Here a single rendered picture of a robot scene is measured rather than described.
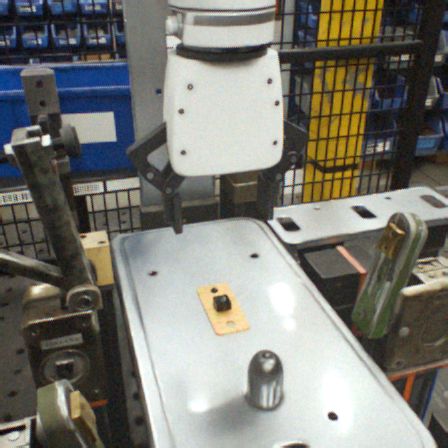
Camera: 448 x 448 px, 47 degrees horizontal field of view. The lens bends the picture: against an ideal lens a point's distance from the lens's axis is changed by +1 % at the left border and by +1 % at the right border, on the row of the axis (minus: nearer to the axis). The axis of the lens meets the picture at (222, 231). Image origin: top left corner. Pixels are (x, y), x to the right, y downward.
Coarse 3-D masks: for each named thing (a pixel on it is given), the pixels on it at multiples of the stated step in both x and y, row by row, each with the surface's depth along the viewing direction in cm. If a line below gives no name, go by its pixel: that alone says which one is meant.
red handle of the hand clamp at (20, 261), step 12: (0, 252) 44; (12, 252) 45; (0, 264) 44; (12, 264) 45; (24, 264) 45; (36, 264) 46; (48, 264) 47; (24, 276) 46; (36, 276) 46; (48, 276) 46; (60, 276) 47
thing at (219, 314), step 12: (204, 288) 58; (228, 288) 58; (204, 300) 56; (216, 300) 55; (228, 300) 55; (216, 312) 54; (228, 312) 54; (240, 312) 54; (216, 324) 53; (240, 324) 53
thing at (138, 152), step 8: (160, 128) 43; (144, 136) 44; (152, 136) 43; (160, 136) 43; (136, 144) 43; (144, 144) 43; (152, 144) 43; (160, 144) 44; (128, 152) 43; (136, 152) 43; (144, 152) 43; (136, 160) 44; (144, 160) 44; (144, 168) 44
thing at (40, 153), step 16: (32, 128) 41; (64, 128) 41; (16, 144) 39; (32, 144) 39; (48, 144) 41; (64, 144) 41; (80, 144) 42; (0, 160) 40; (16, 160) 40; (32, 160) 40; (48, 160) 43; (32, 176) 40; (48, 176) 41; (32, 192) 41; (48, 192) 41; (48, 208) 42; (64, 208) 42; (48, 224) 43; (64, 224) 43; (64, 240) 44; (80, 240) 48; (64, 256) 45; (80, 256) 45; (64, 272) 45; (80, 272) 46
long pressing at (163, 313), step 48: (144, 240) 68; (192, 240) 68; (240, 240) 68; (144, 288) 58; (192, 288) 58; (240, 288) 58; (288, 288) 58; (144, 336) 51; (192, 336) 51; (240, 336) 51; (288, 336) 51; (336, 336) 51; (144, 384) 46; (192, 384) 46; (240, 384) 46; (288, 384) 46; (336, 384) 46; (384, 384) 46; (192, 432) 42; (240, 432) 42; (288, 432) 42; (336, 432) 42; (384, 432) 42
